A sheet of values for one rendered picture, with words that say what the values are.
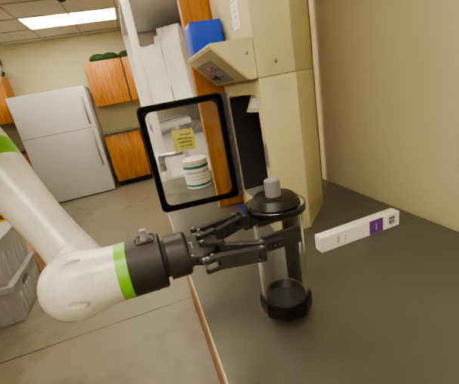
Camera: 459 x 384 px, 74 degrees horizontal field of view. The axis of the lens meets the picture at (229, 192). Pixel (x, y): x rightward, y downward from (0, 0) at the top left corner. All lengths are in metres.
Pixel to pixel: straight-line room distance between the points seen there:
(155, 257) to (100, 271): 0.08
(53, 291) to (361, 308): 0.56
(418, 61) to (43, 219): 0.99
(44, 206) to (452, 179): 0.99
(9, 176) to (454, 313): 0.88
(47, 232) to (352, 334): 0.60
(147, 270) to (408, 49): 0.89
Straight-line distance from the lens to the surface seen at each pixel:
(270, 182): 0.53
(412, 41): 1.05
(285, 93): 0.89
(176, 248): 0.51
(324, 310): 0.71
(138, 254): 0.50
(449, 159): 1.01
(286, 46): 0.90
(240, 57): 0.84
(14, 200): 0.71
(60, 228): 0.67
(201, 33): 1.04
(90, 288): 0.51
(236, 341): 0.67
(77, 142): 5.78
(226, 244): 0.51
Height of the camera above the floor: 1.41
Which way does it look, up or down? 19 degrees down
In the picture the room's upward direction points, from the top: 11 degrees counter-clockwise
